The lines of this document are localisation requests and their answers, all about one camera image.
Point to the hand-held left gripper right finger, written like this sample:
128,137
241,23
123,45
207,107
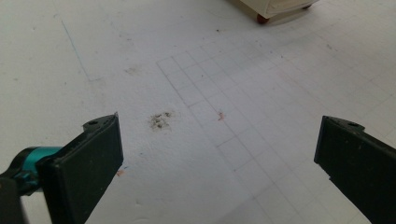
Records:
358,161

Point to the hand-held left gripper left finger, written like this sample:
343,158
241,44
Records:
84,165

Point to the cream box with red feet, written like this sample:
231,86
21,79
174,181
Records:
274,7

